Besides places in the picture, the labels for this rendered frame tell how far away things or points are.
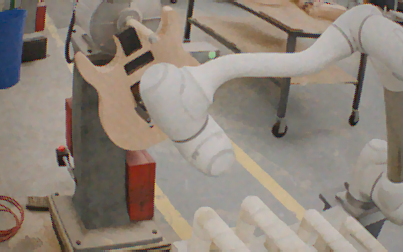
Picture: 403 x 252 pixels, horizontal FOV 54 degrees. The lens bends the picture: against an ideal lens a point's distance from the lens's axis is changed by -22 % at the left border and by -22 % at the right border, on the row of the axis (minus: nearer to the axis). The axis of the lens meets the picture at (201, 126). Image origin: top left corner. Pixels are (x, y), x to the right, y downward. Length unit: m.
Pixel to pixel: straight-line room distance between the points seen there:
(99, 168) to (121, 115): 0.50
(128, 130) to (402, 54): 0.89
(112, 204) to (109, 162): 0.22
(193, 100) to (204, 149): 0.12
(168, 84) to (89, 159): 0.90
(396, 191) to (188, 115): 0.75
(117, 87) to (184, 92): 0.40
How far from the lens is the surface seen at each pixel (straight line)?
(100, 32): 1.47
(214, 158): 1.08
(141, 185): 1.97
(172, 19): 1.37
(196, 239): 0.74
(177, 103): 1.01
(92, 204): 1.97
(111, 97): 1.39
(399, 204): 1.47
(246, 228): 0.77
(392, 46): 1.09
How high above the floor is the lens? 1.64
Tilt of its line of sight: 27 degrees down
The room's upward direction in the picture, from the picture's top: 7 degrees clockwise
